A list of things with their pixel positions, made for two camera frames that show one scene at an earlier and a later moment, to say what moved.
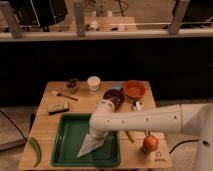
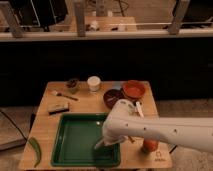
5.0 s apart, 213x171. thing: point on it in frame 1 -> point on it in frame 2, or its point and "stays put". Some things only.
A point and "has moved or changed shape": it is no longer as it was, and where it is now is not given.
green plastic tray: x=71 y=134 stays put
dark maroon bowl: x=116 y=95 stays put
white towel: x=90 y=143 has moved or changed shape
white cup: x=93 y=83 stays put
